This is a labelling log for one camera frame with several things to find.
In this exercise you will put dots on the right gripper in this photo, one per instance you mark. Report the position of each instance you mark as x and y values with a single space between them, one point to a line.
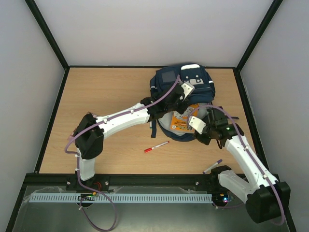
209 119

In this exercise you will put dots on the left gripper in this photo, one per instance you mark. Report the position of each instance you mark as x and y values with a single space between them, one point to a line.
182 110

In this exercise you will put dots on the orange comic book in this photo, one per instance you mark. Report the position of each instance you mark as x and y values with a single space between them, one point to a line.
179 121

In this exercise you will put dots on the navy blue backpack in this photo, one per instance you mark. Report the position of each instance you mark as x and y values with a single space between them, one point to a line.
203 94

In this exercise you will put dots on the purple illustrated booklet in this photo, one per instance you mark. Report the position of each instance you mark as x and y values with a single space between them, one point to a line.
71 136

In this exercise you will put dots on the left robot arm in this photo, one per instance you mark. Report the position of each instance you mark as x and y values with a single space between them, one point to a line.
91 132

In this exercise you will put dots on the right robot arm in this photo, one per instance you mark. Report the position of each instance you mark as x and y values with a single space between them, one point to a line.
264 196

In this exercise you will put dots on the purple capped white pen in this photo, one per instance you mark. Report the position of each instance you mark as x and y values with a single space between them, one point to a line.
212 166

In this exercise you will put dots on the red capped white pen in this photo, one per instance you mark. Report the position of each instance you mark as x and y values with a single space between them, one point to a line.
156 146

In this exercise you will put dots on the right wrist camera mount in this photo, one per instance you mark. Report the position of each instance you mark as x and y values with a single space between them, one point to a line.
197 124

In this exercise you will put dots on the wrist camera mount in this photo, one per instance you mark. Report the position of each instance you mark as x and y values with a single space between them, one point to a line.
197 124
187 89

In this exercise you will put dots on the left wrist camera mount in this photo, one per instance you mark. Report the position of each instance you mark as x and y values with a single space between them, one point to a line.
187 89

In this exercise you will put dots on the grey slotted cable duct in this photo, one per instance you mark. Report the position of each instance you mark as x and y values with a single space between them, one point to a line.
120 198

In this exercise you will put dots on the black aluminium frame rail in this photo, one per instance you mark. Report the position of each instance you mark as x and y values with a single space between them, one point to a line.
104 182

